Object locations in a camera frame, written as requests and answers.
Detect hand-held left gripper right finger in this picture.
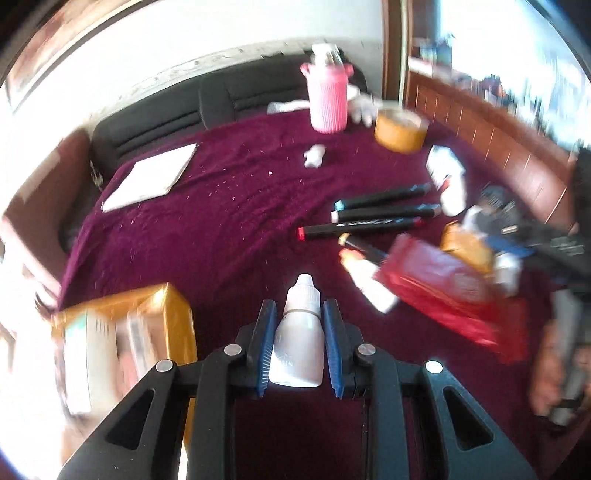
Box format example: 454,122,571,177
322,299,539,480

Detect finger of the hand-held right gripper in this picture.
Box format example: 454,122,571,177
487,233,536,259

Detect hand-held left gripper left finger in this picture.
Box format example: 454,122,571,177
58,299,278,480

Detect white dropper bottle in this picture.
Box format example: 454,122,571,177
269,273,325,387

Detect white bottle orange cap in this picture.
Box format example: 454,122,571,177
339,249,400,315

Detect red foil packet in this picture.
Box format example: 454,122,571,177
373,233,529,363

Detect yellow cardboard box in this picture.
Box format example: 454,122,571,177
51,282,198,455

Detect long white blue box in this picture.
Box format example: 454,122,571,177
425,145,467,217

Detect black marker orange cap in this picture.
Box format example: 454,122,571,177
338,233,391,268

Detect black marker red cap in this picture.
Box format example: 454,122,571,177
298,217,426,241

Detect black marker teal cap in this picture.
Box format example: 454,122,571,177
333,183,432,213

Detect person's right hand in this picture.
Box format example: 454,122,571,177
529,320,561,416

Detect small white packet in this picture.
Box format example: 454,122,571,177
492,251,522,296

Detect gold foil packet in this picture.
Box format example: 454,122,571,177
438,222,497,278

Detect brown packing tape roll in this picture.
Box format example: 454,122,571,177
374,107,429,153

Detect row of blurred clutter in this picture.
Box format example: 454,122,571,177
411,28,578,121

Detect green white medicine box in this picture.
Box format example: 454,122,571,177
65,314,121,411

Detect small white cap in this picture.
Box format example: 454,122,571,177
302,144,326,169

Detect white paper sheet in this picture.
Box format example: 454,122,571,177
102,144,198,213

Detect pink sleeved bottle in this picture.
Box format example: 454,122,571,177
300,44,354,134

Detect black sofa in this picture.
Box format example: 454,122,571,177
90,51,370,185

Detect brown armchair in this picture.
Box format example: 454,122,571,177
0,129,93,305

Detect wooden door frame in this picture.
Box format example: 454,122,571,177
382,0,414,104

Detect wall picture frame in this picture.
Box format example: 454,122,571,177
4,0,153,93

